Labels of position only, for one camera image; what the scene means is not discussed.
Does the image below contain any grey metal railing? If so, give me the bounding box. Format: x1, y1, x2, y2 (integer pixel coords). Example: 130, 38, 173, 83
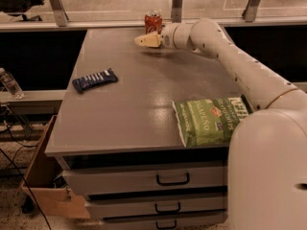
1, 0, 307, 28

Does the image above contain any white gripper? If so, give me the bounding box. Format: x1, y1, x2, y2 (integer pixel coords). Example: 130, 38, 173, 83
134, 23, 189, 50

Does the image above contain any red coke can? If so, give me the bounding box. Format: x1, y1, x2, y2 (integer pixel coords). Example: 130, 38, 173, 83
144, 10, 162, 34

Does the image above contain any black floor cable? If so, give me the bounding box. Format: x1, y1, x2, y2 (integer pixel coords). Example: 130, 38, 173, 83
0, 103, 54, 230

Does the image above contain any blue snack bar wrapper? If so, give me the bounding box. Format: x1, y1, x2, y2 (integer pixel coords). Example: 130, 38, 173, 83
72, 68, 118, 93

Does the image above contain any grey drawer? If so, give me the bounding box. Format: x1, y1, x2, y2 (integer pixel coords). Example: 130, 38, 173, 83
102, 210, 226, 230
85, 189, 226, 219
62, 161, 226, 196

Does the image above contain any brown cardboard box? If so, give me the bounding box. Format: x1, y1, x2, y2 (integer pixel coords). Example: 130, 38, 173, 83
20, 115, 90, 219

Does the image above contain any grey middle drawer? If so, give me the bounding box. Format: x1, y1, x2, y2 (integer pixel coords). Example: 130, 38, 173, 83
85, 189, 226, 219

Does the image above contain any grey bottom drawer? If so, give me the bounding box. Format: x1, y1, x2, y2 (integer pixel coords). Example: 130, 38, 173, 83
102, 210, 226, 230

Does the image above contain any grey top drawer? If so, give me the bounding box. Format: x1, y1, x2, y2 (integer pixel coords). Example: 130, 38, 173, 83
62, 161, 226, 196

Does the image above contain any clear plastic water bottle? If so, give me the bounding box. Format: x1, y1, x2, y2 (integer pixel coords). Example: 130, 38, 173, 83
0, 68, 24, 99

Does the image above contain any green jalapeno chip bag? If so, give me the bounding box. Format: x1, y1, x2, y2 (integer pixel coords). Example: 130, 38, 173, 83
173, 97, 252, 148

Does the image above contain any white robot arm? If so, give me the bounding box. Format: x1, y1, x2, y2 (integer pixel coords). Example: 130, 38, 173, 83
135, 18, 307, 230

